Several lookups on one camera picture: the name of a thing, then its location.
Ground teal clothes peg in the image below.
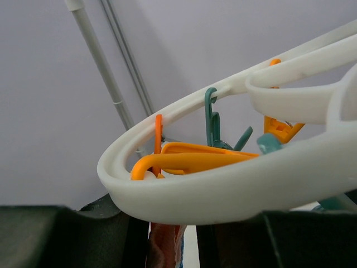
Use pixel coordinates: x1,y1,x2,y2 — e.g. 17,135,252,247
204,87,253,151

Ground white clip hanger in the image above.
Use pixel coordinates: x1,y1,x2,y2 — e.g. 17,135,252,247
97,21,356,225

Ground silver clothes rack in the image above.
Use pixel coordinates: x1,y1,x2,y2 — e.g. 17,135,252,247
64,0,157,157

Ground orange clothes peg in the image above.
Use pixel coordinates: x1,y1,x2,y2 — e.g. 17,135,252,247
131,142,259,180

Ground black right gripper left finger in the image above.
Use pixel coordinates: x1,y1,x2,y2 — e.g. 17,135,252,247
1,195,148,267

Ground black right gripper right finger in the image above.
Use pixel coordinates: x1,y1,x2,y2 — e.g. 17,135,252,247
196,210,356,267

